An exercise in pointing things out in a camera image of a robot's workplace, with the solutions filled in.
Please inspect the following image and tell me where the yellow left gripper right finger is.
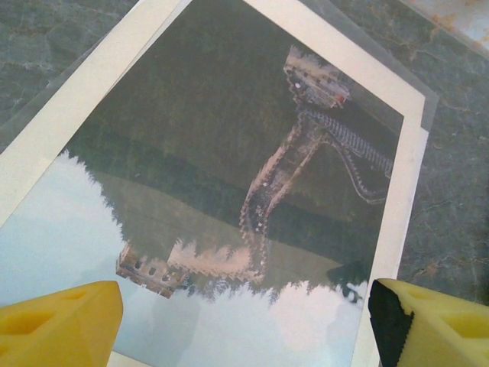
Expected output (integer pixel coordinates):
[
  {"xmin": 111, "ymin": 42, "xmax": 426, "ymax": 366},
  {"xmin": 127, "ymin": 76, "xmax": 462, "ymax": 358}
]
[{"xmin": 368, "ymin": 278, "xmax": 489, "ymax": 367}]

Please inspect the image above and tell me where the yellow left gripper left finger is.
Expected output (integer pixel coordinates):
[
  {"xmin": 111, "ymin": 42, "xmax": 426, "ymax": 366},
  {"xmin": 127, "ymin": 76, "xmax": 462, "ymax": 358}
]
[{"xmin": 0, "ymin": 280, "xmax": 125, "ymax": 367}]

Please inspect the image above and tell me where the Great Wall landscape photo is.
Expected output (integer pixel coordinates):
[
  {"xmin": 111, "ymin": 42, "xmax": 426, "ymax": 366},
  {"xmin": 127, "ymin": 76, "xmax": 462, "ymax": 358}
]
[{"xmin": 0, "ymin": 0, "xmax": 427, "ymax": 367}]

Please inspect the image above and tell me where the clear plastic sheet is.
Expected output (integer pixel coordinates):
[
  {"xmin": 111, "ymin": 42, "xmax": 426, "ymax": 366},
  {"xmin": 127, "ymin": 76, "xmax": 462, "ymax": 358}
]
[{"xmin": 0, "ymin": 0, "xmax": 439, "ymax": 133}]

